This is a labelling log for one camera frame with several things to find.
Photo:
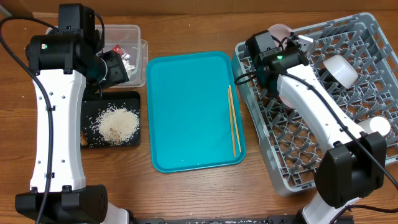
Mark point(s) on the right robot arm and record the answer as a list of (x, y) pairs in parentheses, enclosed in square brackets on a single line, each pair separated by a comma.
[(353, 164)]

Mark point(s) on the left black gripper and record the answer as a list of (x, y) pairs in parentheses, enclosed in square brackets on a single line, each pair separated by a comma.
[(118, 73)]

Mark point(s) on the small white rice bowl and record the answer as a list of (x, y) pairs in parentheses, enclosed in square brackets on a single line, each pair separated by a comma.
[(288, 100)]

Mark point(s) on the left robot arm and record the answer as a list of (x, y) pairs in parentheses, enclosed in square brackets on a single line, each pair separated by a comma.
[(61, 66)]

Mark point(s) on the golden food scrap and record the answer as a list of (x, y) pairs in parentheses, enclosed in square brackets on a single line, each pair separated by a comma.
[(83, 139)]

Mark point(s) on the clear plastic bin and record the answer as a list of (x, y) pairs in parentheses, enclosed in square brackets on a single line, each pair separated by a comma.
[(129, 39)]

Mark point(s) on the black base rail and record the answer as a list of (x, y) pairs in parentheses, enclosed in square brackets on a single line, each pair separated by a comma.
[(278, 219)]

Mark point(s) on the red snack wrapper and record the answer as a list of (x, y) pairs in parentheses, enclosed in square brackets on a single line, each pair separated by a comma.
[(118, 49)]

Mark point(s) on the white napkin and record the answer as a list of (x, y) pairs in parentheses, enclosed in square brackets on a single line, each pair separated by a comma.
[(130, 68)]

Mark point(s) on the grey dishwasher rack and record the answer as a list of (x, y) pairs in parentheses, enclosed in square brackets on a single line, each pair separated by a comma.
[(288, 147)]

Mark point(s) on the grey metal bowl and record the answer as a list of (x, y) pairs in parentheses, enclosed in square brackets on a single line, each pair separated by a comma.
[(341, 70)]

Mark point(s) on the black plastic tray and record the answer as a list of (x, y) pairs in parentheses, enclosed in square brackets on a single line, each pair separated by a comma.
[(91, 107)]

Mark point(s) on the rice pile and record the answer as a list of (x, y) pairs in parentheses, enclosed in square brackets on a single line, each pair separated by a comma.
[(116, 125)]

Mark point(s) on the teal serving tray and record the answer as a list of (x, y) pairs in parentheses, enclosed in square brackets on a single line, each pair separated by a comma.
[(188, 114)]

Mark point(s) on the white cup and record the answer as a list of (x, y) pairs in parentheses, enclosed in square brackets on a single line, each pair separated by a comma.
[(376, 124)]

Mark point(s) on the large white plate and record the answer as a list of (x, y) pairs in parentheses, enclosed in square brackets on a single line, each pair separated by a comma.
[(279, 31)]

